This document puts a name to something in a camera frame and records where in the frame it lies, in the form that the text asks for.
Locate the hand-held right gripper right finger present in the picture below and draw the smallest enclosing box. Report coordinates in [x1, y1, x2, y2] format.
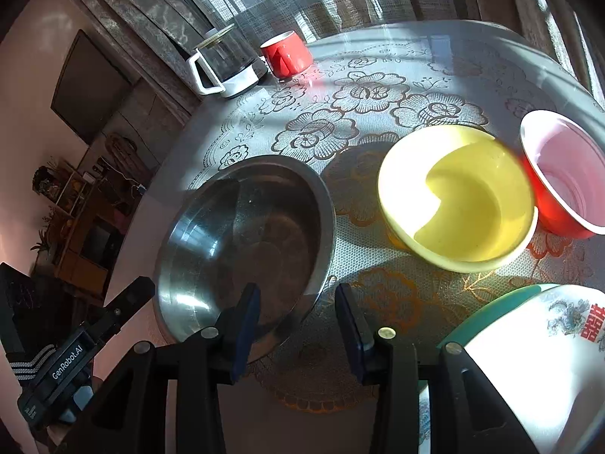
[335, 284, 540, 454]

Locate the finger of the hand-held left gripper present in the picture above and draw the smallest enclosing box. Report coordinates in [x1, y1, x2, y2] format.
[82, 275, 157, 347]

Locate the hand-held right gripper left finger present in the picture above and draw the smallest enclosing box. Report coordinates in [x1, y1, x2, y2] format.
[52, 283, 262, 454]

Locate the stainless steel bowl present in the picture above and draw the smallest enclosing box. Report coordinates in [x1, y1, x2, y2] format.
[152, 155, 337, 347]

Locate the teal plate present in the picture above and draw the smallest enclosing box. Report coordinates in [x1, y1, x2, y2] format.
[437, 284, 563, 348]

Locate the yellow bowl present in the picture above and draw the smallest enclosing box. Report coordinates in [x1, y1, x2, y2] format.
[377, 125, 540, 274]

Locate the white plate with red print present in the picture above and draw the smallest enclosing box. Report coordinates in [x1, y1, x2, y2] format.
[463, 285, 605, 454]

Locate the red bowl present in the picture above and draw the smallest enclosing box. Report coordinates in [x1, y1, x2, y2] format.
[519, 110, 605, 239]

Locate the wooden cabinet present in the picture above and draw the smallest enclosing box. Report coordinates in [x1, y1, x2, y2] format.
[31, 151, 143, 296]

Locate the wicker rack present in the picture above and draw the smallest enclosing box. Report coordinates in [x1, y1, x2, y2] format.
[105, 131, 143, 173]

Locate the red mug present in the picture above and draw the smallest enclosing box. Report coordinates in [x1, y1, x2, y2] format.
[260, 31, 314, 80]

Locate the grey heavy curtain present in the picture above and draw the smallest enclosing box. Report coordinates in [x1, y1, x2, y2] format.
[496, 0, 605, 100]
[57, 0, 223, 119]

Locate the sheer mesh curtain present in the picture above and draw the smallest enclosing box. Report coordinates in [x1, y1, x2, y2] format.
[156, 0, 521, 45]

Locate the black wall television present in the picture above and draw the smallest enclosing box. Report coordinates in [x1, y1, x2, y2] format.
[50, 29, 133, 145]

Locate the glass kettle with white handle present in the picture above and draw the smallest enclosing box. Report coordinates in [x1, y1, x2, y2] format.
[188, 23, 270, 100]

